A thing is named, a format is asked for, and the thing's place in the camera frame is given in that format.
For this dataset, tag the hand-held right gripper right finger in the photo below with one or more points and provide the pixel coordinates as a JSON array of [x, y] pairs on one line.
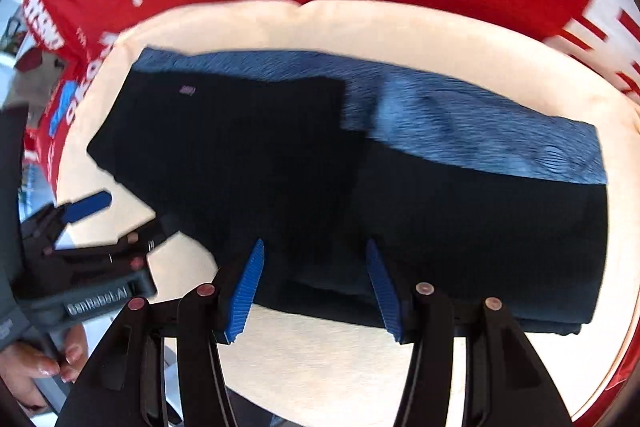
[[385, 292]]

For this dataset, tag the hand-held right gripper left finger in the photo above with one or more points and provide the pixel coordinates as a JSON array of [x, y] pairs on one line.
[[245, 292]]

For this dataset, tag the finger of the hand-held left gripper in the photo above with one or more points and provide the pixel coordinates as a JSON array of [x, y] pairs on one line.
[[155, 229], [90, 203]]

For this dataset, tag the black pants with blue trim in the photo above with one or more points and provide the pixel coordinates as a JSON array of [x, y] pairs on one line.
[[400, 232]]

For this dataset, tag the person's left hand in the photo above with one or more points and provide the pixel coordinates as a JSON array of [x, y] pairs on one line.
[[27, 364]]

